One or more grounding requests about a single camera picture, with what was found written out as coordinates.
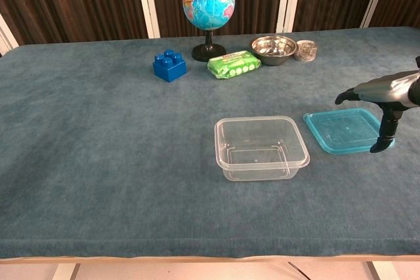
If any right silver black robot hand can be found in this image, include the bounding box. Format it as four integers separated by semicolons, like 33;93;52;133
334;70;413;153

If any blue translucent plastic lid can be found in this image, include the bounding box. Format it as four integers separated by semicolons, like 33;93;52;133
303;108;396;155

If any stainless steel bowl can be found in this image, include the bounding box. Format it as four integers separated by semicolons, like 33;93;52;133
251;35;297;66

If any clear plastic food container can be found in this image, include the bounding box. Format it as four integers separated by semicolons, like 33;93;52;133
214;115;310;182

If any green wet wipes pack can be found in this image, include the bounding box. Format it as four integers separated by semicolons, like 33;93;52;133
207;50;263;80

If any white metal table leg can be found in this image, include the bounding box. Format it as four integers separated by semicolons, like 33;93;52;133
51;262;81;280
362;261;392;280

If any blue toy building block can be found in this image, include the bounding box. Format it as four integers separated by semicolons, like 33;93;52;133
152;49;188;83

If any blue table cloth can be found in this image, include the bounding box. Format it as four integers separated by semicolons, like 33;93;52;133
0;26;420;260

